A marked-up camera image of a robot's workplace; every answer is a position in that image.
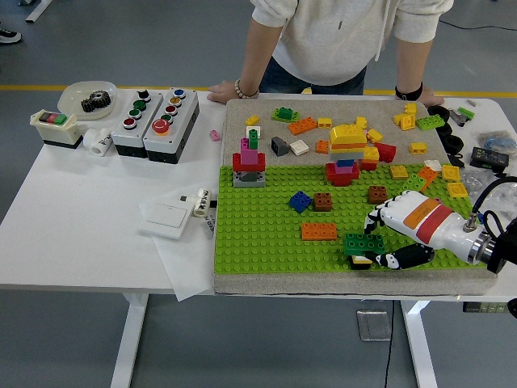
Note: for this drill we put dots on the person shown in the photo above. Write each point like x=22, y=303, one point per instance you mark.
x=343, y=32
x=10, y=37

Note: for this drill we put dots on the white upturned 2x2 brick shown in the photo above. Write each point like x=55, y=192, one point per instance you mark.
x=299, y=148

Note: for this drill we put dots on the dark green 2x4 brick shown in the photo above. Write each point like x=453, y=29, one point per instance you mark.
x=361, y=243

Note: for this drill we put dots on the dark grey sloped brick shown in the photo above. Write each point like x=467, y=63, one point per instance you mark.
x=278, y=146

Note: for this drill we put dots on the white printed label strip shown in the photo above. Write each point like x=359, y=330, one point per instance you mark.
x=210, y=228

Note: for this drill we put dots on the yellow orange grey brick stack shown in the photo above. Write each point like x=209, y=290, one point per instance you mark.
x=347, y=135

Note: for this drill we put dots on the black electronic device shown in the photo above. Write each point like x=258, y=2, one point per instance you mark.
x=488, y=158

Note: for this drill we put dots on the metal floor socket plate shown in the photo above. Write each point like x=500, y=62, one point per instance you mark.
x=373, y=325

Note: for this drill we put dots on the plastic bag blue parts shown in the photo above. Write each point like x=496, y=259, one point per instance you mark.
x=494, y=141

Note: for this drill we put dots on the white labelled pipe tee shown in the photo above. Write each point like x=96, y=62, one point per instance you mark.
x=202, y=204

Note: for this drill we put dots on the person's left forearm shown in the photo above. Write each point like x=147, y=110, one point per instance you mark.
x=410, y=60

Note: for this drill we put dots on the black rubber tyre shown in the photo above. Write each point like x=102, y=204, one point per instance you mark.
x=449, y=142
x=446, y=130
x=431, y=109

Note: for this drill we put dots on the orange 2x4 brick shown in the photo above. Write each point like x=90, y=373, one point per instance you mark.
x=303, y=125
x=319, y=233

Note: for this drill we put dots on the grey control box emergency stop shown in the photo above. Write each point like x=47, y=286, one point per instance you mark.
x=169, y=141

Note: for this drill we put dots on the person's left hand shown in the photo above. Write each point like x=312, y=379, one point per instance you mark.
x=431, y=99

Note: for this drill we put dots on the red pink blue brick stack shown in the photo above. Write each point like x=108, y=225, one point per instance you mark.
x=342, y=175

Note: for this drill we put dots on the table height control panel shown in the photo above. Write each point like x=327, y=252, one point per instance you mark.
x=484, y=308

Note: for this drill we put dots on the grey metal frame foot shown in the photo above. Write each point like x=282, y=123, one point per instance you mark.
x=36, y=10

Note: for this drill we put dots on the translucent white bowl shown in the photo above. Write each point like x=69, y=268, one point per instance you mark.
x=70, y=99

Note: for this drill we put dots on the yellow upturned brick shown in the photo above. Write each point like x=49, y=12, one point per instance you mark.
x=406, y=121

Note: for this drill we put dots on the orange 2x2 brick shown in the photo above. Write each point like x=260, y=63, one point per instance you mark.
x=428, y=174

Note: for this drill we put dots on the white pipe fitting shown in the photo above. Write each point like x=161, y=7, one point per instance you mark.
x=97, y=143

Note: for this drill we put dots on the lime green studded baseplate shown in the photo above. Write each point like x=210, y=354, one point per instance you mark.
x=262, y=242

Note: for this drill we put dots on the blue 2x2 brick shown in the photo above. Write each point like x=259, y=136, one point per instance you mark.
x=300, y=202

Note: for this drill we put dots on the grey control box black selector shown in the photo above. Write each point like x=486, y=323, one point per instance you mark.
x=129, y=139

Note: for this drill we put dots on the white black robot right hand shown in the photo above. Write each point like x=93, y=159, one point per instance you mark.
x=424, y=222

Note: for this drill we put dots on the yellow 2x2 brick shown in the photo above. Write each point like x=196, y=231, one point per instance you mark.
x=451, y=173
x=457, y=190
x=399, y=173

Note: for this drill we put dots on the lime and dark green bricks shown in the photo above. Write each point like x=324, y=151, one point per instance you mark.
x=284, y=115

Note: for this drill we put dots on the white paper sheet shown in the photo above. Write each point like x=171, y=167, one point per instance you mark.
x=182, y=266

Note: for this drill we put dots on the white wall switch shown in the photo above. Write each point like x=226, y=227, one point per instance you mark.
x=165, y=218

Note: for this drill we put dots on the lime green 2x4 brick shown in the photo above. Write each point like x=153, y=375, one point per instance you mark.
x=414, y=182
x=430, y=122

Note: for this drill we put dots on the small orange brick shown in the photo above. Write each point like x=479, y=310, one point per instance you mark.
x=322, y=147

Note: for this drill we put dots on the grey red pink green tower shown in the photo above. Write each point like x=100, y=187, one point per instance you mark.
x=248, y=163

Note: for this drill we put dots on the black wrist watch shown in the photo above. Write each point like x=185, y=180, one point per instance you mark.
x=408, y=94

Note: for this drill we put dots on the white table leg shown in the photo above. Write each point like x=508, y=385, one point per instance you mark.
x=129, y=343
x=420, y=351

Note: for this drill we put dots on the red sloped brick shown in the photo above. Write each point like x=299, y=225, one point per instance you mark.
x=387, y=151

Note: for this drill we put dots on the person's right forearm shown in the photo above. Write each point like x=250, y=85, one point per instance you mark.
x=256, y=52

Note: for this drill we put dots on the yellow red brick stack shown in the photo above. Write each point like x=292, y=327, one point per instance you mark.
x=369, y=155

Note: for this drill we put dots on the person's right hand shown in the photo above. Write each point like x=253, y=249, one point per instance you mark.
x=224, y=94

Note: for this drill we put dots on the cream switch box red green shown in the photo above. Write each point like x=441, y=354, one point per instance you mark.
x=56, y=133

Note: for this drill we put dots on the small yellow brick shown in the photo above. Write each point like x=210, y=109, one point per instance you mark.
x=374, y=135
x=324, y=123
x=252, y=120
x=411, y=108
x=360, y=122
x=418, y=148

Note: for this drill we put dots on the brown 2x2 brick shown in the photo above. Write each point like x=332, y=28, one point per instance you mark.
x=323, y=203
x=377, y=196

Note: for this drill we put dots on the grey green small tool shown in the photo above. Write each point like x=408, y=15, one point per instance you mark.
x=458, y=116

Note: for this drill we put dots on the small pink brick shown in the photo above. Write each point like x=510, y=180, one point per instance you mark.
x=215, y=136

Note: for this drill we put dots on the white frame brick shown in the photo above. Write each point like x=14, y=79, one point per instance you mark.
x=254, y=128

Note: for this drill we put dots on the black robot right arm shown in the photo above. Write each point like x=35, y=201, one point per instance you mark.
x=505, y=246

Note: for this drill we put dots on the white yellow black brick stack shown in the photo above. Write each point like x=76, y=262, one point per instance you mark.
x=359, y=262

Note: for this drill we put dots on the black metal gear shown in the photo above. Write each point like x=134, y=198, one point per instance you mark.
x=95, y=103

